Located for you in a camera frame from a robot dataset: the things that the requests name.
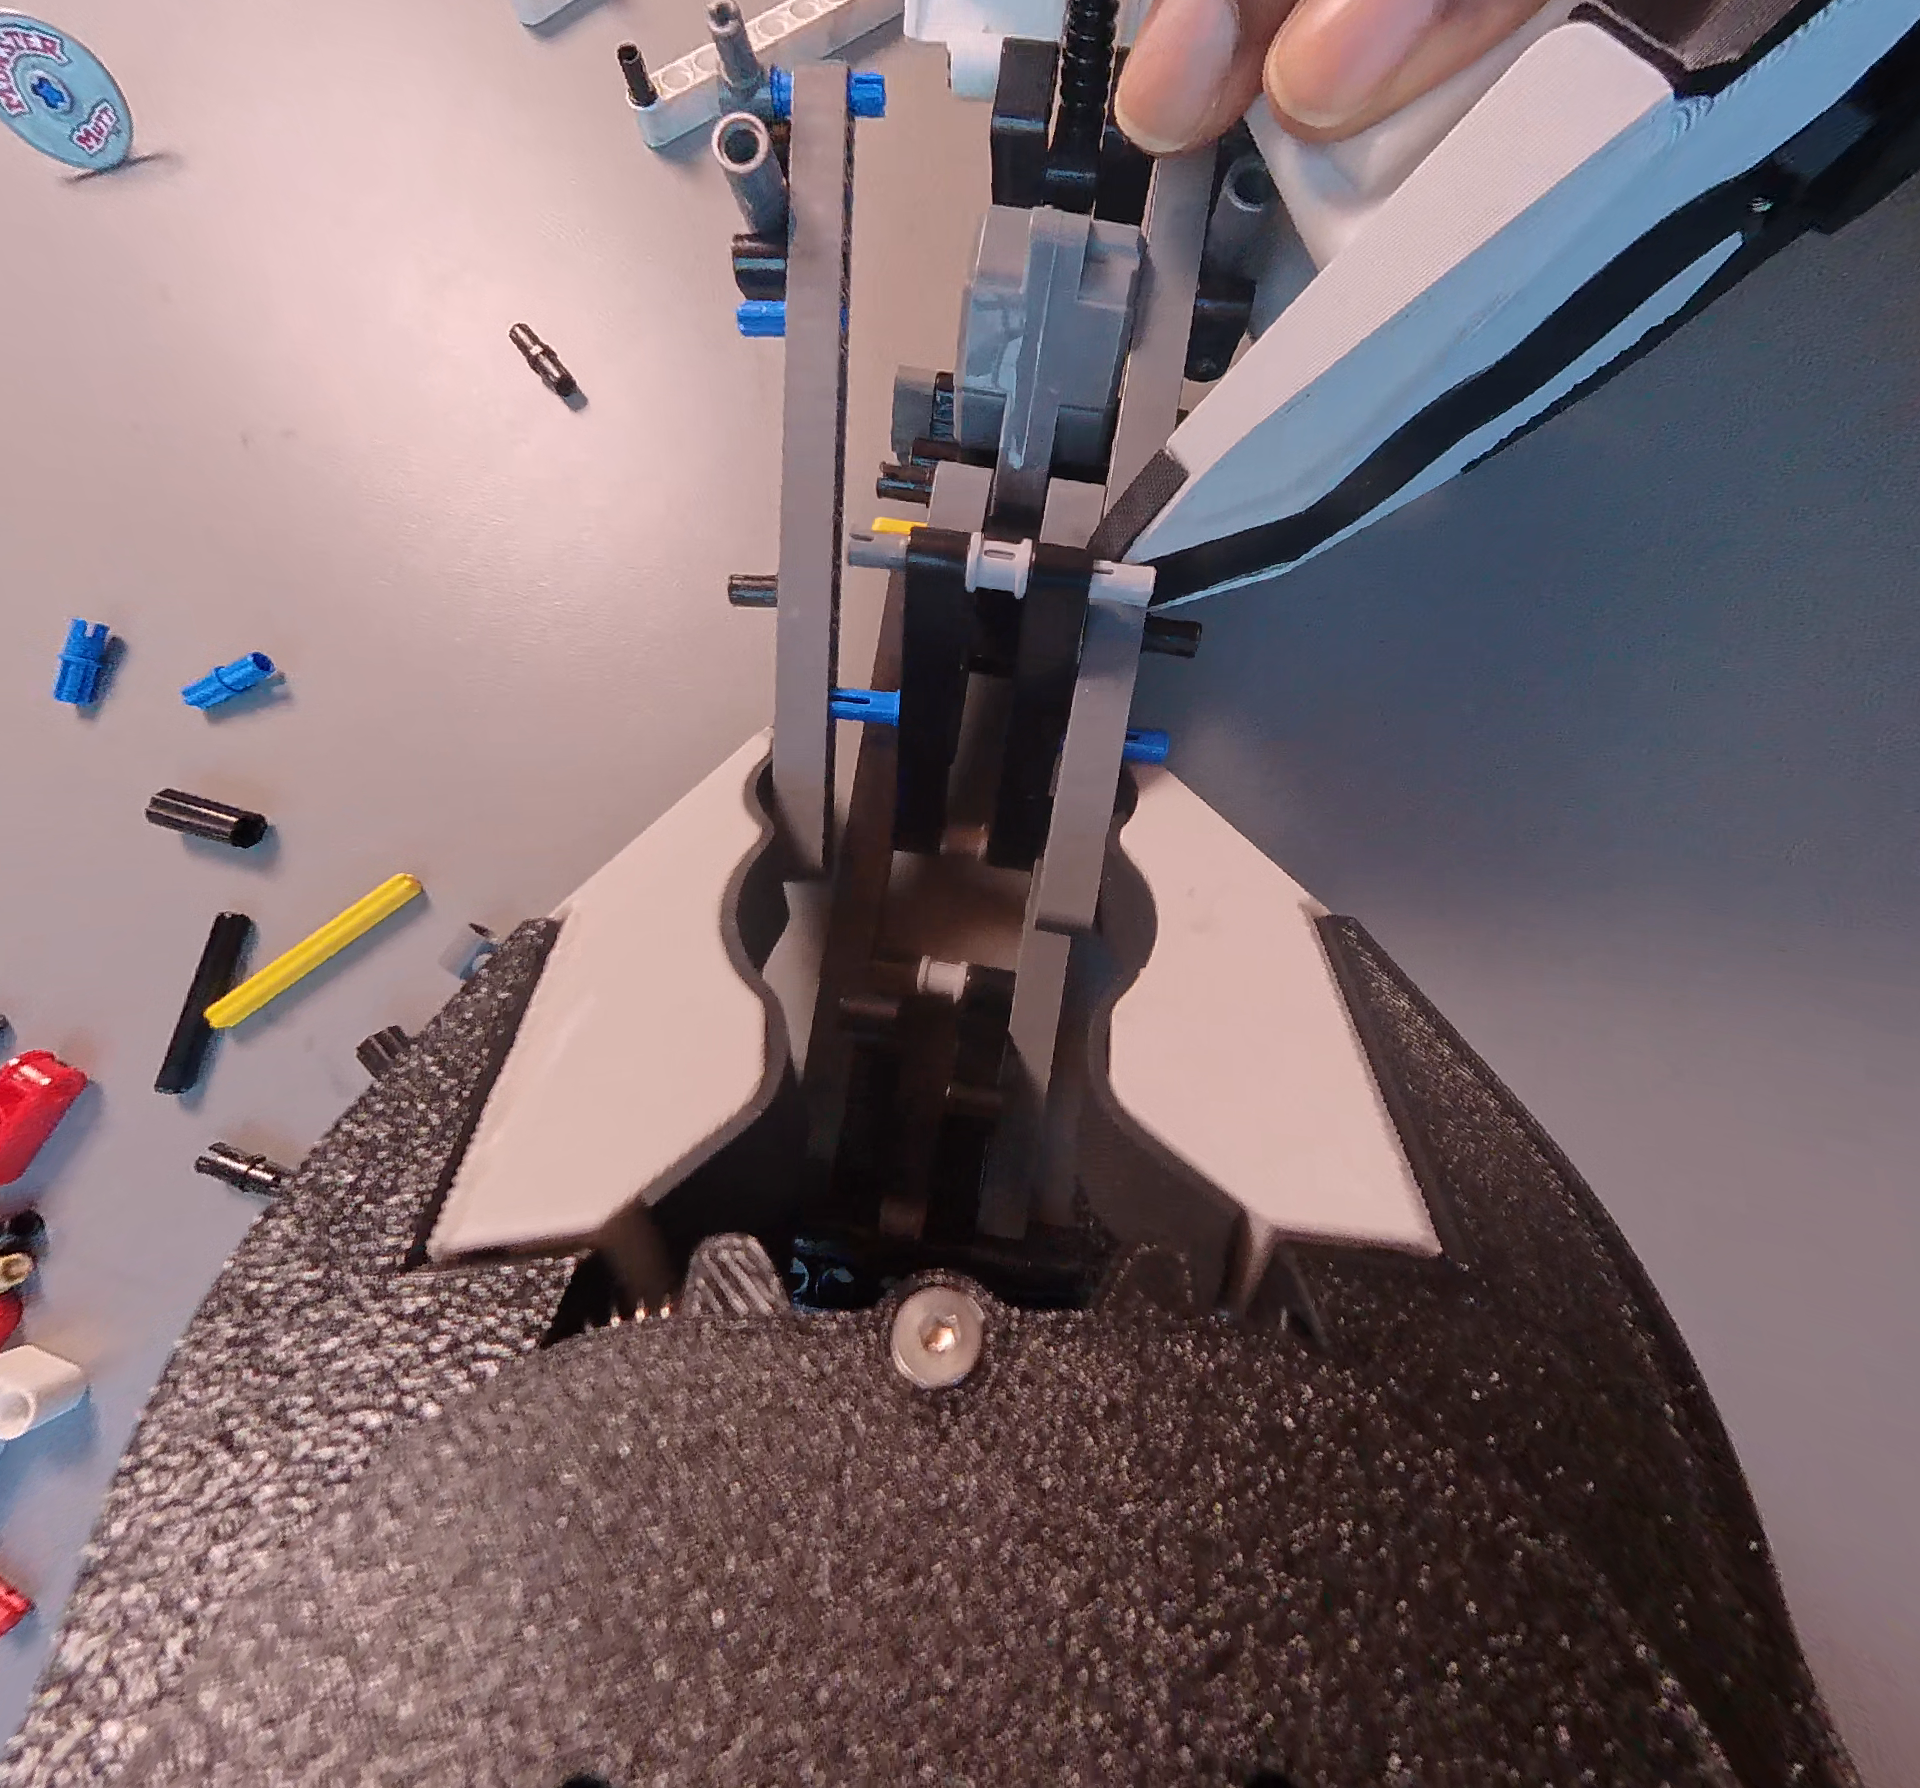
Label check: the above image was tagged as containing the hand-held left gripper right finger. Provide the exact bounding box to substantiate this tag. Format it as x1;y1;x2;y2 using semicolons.
1088;763;1448;1262

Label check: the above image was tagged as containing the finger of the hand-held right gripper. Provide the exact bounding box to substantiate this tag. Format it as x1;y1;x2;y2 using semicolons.
1143;178;1839;619
1136;12;1677;555

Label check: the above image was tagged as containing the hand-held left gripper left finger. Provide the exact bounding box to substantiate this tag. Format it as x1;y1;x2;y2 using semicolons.
431;739;798;1262

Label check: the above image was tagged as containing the toy brick model car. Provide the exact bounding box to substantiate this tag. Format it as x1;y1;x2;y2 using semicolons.
721;0;1269;1316

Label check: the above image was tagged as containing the light grey brick beam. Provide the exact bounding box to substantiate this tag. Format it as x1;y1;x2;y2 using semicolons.
614;0;905;148

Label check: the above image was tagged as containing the yellow brick axle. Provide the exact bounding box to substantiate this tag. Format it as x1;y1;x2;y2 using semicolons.
203;872;431;1036

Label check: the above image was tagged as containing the black brick axle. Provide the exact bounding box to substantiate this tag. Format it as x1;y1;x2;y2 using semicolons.
148;906;261;1098

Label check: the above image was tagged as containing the black cylinder brick pin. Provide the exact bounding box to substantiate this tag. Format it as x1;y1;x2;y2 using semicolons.
142;784;274;857

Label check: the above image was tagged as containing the blue brick pin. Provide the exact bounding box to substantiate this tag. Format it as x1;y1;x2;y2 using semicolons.
178;646;290;718
50;615;126;712

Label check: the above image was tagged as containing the red brick piece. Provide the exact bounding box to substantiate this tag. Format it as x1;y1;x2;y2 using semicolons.
0;1044;96;1192

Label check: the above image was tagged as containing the pile of small brick pieces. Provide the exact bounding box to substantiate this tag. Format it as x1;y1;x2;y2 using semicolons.
0;1203;94;1639

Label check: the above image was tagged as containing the small black pin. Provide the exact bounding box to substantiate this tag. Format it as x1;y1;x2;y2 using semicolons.
503;316;589;412

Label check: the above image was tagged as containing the round grey disc piece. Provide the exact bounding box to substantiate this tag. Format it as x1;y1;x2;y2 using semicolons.
0;6;140;172

